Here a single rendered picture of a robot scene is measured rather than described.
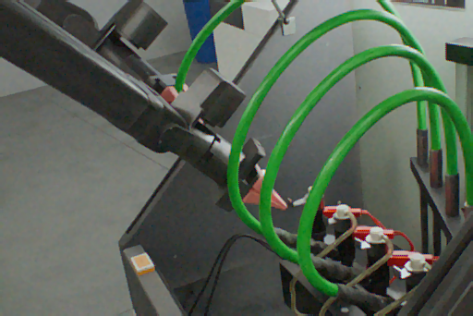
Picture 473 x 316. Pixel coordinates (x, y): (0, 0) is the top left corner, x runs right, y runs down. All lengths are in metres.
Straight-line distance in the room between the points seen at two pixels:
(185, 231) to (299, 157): 0.28
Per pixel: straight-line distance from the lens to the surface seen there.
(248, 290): 1.22
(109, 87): 0.70
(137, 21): 0.98
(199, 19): 7.02
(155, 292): 1.05
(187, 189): 1.19
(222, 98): 0.82
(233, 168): 0.76
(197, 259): 1.26
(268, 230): 0.71
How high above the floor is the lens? 1.51
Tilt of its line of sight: 21 degrees down
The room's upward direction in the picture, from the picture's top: 8 degrees counter-clockwise
